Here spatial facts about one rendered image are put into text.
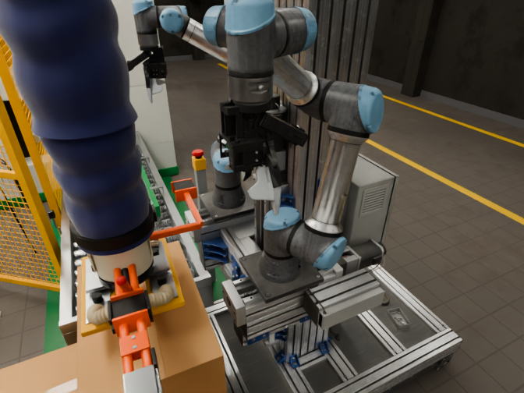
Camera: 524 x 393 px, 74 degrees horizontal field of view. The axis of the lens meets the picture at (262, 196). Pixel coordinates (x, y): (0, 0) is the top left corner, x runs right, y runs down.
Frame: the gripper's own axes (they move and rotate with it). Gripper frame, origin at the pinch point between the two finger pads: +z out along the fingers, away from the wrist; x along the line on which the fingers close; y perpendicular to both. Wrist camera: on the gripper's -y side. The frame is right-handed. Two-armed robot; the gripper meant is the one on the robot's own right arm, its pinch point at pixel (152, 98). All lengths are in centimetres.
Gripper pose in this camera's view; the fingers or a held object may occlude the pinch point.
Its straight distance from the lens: 156.2
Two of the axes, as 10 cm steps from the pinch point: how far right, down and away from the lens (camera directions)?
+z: 0.0, 8.5, 5.2
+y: 9.9, -0.8, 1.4
